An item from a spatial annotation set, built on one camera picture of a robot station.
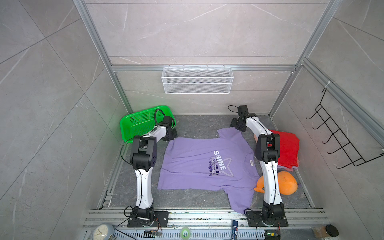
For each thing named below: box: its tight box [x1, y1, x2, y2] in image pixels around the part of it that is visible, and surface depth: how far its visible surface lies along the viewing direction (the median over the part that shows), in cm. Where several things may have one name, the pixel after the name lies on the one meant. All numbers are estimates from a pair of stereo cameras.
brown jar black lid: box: [312, 224, 339, 238], surface depth 65 cm
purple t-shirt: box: [157, 127, 259, 214], surface depth 93 cm
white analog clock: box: [92, 223, 115, 240], surface depth 68 cm
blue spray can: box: [231, 220, 239, 240], surface depth 70 cm
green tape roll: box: [180, 226, 191, 240], surface depth 71 cm
